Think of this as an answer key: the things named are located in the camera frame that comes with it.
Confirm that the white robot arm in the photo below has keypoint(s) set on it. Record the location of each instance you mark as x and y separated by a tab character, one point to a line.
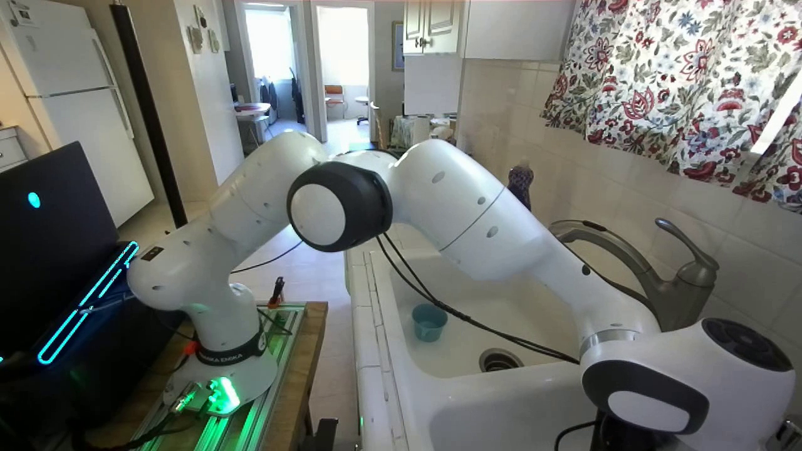
714	384

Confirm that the blue plastic cup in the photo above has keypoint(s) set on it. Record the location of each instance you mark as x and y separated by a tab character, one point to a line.
427	321

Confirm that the purple soap bottle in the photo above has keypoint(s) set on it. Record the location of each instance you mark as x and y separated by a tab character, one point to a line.
518	182

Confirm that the white double kitchen sink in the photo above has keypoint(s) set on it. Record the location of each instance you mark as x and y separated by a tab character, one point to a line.
437	389

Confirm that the metal sink drain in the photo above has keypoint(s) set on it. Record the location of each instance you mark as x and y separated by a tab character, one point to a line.
496	360

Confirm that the brushed metal sink faucet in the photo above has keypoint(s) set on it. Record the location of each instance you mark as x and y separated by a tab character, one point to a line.
675	302

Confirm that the floral patterned curtain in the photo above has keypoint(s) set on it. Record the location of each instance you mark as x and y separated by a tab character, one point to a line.
689	83

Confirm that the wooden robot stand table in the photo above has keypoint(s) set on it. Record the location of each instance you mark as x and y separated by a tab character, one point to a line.
253	406

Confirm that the black laptop with blue lights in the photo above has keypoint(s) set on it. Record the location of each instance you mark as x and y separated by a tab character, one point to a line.
73	340

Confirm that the white refrigerator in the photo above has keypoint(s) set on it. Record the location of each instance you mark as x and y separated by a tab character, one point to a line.
55	87

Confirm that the white wall cabinet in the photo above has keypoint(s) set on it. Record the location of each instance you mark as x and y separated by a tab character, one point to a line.
486	28

